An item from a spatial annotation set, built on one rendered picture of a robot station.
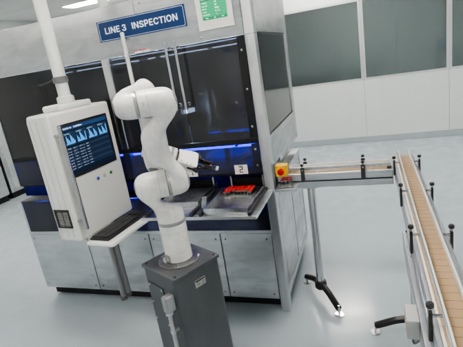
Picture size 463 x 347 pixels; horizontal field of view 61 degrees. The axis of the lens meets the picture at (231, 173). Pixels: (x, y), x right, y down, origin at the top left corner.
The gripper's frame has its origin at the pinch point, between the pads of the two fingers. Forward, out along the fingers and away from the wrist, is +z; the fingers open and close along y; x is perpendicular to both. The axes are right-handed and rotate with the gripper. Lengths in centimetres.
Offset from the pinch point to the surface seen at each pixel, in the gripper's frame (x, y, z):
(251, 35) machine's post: 35, -72, 9
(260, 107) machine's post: 5, -52, 27
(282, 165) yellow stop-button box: -16, -32, 50
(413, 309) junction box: 8, 58, 95
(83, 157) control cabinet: -51, -30, -62
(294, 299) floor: -100, 7, 98
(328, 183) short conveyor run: -17, -29, 82
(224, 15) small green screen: 37, -80, -7
